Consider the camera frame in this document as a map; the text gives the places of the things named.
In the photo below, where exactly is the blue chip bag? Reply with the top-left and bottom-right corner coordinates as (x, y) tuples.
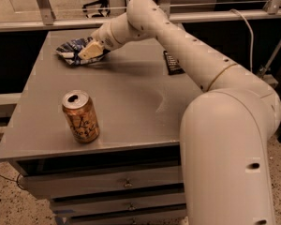
(55, 37), (109, 67)

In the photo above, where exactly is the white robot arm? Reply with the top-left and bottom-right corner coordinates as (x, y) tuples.
(79, 0), (281, 225)

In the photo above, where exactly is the gold soda can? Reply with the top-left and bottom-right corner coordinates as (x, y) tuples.
(62, 90), (100, 143)

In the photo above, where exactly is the grey drawer cabinet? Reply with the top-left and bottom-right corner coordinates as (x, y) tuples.
(0, 31), (200, 225)

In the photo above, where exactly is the top grey drawer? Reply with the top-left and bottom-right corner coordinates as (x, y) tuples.
(20, 165), (183, 199)

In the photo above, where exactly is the grey drawer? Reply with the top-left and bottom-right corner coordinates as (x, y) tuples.
(20, 165), (183, 199)
(50, 192), (185, 218)
(55, 207), (186, 225)

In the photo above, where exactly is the middle grey drawer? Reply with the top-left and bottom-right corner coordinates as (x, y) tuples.
(50, 192), (185, 218)

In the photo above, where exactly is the bottom grey drawer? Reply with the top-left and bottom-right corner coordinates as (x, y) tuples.
(55, 207), (186, 225)

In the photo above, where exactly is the metal railing frame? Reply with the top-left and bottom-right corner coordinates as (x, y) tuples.
(0, 0), (281, 32)

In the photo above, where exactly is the thin black floor cable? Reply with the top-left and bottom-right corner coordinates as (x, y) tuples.
(0, 171), (28, 192)

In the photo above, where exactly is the white cable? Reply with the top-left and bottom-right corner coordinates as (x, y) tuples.
(229, 8), (255, 73)

